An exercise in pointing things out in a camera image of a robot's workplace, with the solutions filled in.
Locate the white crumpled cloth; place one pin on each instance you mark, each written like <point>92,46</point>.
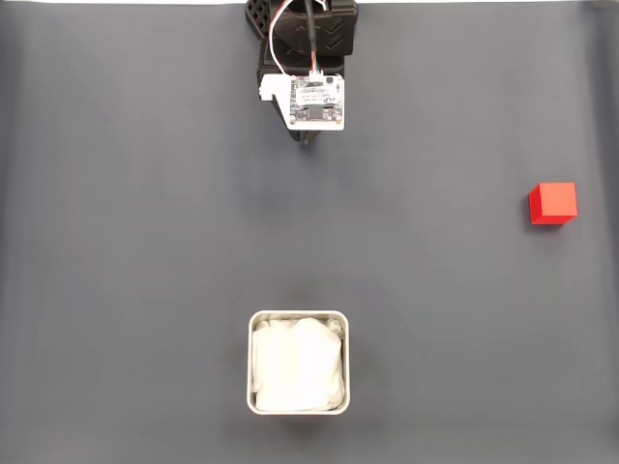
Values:
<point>297,362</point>

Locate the dark grey table mat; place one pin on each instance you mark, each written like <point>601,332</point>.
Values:
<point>145,241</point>

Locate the camera board on white mount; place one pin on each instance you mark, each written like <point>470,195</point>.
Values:
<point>316,104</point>

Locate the red cube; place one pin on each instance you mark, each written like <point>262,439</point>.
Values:
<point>556,200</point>

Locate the square metal box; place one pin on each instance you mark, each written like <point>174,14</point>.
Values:
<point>250,367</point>

